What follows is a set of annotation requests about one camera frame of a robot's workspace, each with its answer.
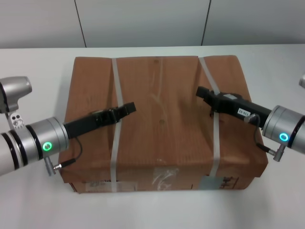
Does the thin black left gripper cable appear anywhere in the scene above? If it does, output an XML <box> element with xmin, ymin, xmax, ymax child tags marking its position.
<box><xmin>45</xmin><ymin>136</ymin><xmax>83</xmax><ymax>177</ymax></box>

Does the brown cardboard box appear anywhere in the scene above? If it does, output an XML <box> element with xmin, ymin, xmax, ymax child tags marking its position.
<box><xmin>58</xmin><ymin>54</ymin><xmax>270</xmax><ymax>195</ymax></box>

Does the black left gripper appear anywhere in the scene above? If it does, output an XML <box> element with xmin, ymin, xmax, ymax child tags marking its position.
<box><xmin>62</xmin><ymin>102</ymin><xmax>137</xmax><ymax>140</ymax></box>

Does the white packing strap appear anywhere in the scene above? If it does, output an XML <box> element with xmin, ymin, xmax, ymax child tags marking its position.
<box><xmin>111</xmin><ymin>57</ymin><xmax>125</xmax><ymax>193</ymax></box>
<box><xmin>198</xmin><ymin>56</ymin><xmax>221</xmax><ymax>178</ymax></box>

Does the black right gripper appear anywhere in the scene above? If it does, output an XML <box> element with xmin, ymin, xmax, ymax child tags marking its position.
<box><xmin>195</xmin><ymin>86</ymin><xmax>273</xmax><ymax>125</ymax></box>

